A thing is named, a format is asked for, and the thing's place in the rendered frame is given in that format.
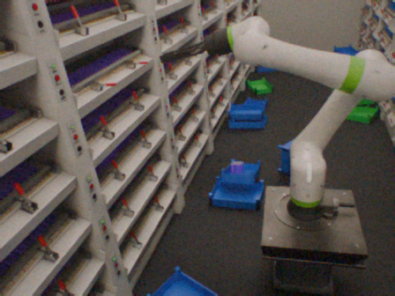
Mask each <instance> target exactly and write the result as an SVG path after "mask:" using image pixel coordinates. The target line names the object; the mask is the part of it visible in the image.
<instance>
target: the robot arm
mask: <svg viewBox="0 0 395 296"><path fill-rule="evenodd" d="M269 35H270V28H269V25H268V24H267V22H266V21H265V20H264V19H262V18H260V17H250V18H247V19H245V20H244V21H242V22H240V23H239V24H235V25H233V26H228V27H223V28H220V26H219V30H215V31H214V33H211V34H209V35H206V36H205V37H204V40H203V41H201V42H199V43H197V44H192V45H190V46H188V47H184V48H179V49H177V50H172V51H170V52H167V53H164V54H162V55H160V61H161V63H167V62H169V61H174V60H176V61H177V60H178V59H183V58H186V57H192V56H197V55H201V54H203V53H204V52H205V51H206V52H207V53H208V55H210V56H212V55H217V54H219V55H226V57H227V58H229V53H234V55H235V58H236V59H237V61H239V62H240V63H243V64H245V65H254V66H258V67H262V68H269V69H272V70H279V71H285V72H287V73H290V74H295V75H296V76H301V77H303V78H307V79H309V80H313V81H315V82H318V83H319V84H322V85H325V86H330V88H332V89H334V91H333V92H332V95H330V97H329V99H328V100H327V101H326V103H325V104H324V105H323V107H322V108H321V109H320V110H319V112H318V113H317V115H316V116H315V117H314V118H313V120H311V122H310V123H309V124H308V126H307V127H306V128H305V129H304V130H303V131H302V133H301V134H300V135H299V136H298V137H297V138H296V139H295V140H294V141H293V143H292V144H291V145H290V200H288V203H287V211H288V213H289V215H290V216H292V217H293V218H295V219H299V220H301V221H316V220H318V219H320V218H321V217H324V218H325V219H328V220H330V219H331V220H332V217H333V215H334V212H335V211H336V212H339V210H336V209H338V208H339V206H341V207H349V208H355V202H341V201H339V199H337V198H333V195H327V194H324V183H325V177H326V162H325V160H324V157H323V151H324V148H325V147H326V146H327V145H328V143H329V141H330V139H332V136H333V135H334V133H335V132H336V130H337V129H338V128H339V127H340V124H342V122H343V121H344V120H345V119H346V118H347V116H348V115H349V114H350V113H351V111H352V110H353V109H354V108H355V106H357V104H358V103H359V101H361V100H362V99H365V100H371V101H386V100H390V99H391V98H392V97H394V95H395V67H394V66H392V65H391V64H390V63H388V61H387V60H386V57H385V56H384V54H382V53H381V52H380V51H377V50H374V49H366V50H363V51H361V52H359V53H357V55H355V56H352V55H342V54H339V53H330V52H325V51H318V50H315V49H312V48H304V47H298V46H296V45H292V44H289V43H287V42H283V41H278V40H275V39H273V38H271V37H269Z"/></svg>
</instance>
